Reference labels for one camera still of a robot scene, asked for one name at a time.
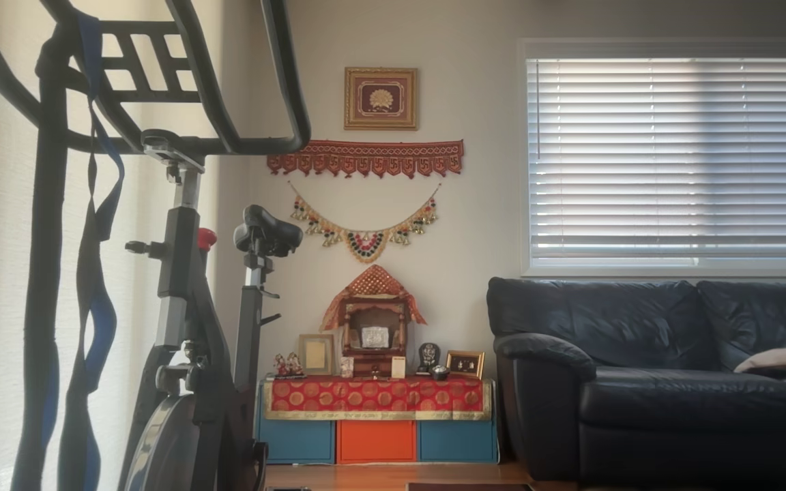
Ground beaded garland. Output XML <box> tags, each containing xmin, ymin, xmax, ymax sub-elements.
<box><xmin>287</xmin><ymin>181</ymin><xmax>443</xmax><ymax>265</ymax></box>

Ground wooden shrine with canopy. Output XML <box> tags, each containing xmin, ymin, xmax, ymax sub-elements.
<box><xmin>319</xmin><ymin>265</ymin><xmax>428</xmax><ymax>379</ymax></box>

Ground dark idol plaque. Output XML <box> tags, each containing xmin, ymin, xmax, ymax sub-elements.
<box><xmin>416</xmin><ymin>342</ymin><xmax>441</xmax><ymax>376</ymax></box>

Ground red gold patterned cloth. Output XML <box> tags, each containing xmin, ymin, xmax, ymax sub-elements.
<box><xmin>262</xmin><ymin>377</ymin><xmax>493</xmax><ymax>421</ymax></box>

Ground small figurines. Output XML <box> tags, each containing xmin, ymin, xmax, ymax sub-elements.
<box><xmin>272</xmin><ymin>353</ymin><xmax>306</xmax><ymax>379</ymax></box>

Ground blue and orange cabinet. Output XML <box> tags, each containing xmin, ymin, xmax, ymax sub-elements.
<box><xmin>255</xmin><ymin>381</ymin><xmax>499</xmax><ymax>466</ymax></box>

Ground black exercise bike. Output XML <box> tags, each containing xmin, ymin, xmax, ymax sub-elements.
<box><xmin>0</xmin><ymin>0</ymin><xmax>312</xmax><ymax>491</ymax></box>

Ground sheer white curtain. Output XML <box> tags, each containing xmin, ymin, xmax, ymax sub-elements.
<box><xmin>0</xmin><ymin>0</ymin><xmax>223</xmax><ymax>491</ymax></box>

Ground black leather sofa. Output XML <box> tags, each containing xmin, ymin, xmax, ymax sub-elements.
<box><xmin>486</xmin><ymin>276</ymin><xmax>786</xmax><ymax>488</ymax></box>

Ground white window blind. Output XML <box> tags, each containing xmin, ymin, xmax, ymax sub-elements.
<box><xmin>521</xmin><ymin>40</ymin><xmax>786</xmax><ymax>277</ymax></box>

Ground red embroidered wall hanging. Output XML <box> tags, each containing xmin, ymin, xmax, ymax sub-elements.
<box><xmin>267</xmin><ymin>139</ymin><xmax>465</xmax><ymax>180</ymax></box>

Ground pale picture frame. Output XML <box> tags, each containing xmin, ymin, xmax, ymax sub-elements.
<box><xmin>297</xmin><ymin>333</ymin><xmax>336</xmax><ymax>376</ymax></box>

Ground small gold picture frame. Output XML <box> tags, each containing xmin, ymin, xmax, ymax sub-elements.
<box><xmin>446</xmin><ymin>350</ymin><xmax>486</xmax><ymax>381</ymax></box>

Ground gold framed wall picture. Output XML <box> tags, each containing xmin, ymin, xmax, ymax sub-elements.
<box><xmin>344</xmin><ymin>66</ymin><xmax>420</xmax><ymax>132</ymax></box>

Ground blue black strap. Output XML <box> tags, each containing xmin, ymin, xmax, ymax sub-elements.
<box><xmin>59</xmin><ymin>10</ymin><xmax>126</xmax><ymax>491</ymax></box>
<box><xmin>11</xmin><ymin>27</ymin><xmax>70</xmax><ymax>491</ymax></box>

